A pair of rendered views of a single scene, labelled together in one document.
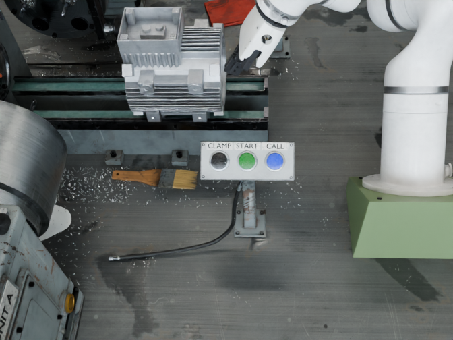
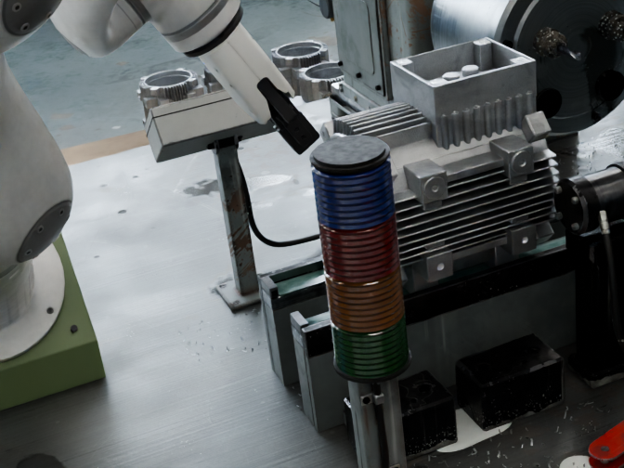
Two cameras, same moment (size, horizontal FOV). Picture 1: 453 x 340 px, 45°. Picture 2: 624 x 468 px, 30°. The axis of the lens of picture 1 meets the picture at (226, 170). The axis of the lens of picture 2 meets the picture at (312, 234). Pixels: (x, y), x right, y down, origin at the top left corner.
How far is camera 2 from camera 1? 1.95 m
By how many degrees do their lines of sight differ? 95
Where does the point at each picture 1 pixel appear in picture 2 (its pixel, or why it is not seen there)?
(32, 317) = (360, 12)
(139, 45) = (452, 56)
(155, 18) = (484, 96)
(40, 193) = (440, 19)
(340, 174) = (122, 392)
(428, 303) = not seen: outside the picture
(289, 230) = (183, 306)
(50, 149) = (474, 29)
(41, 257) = (401, 33)
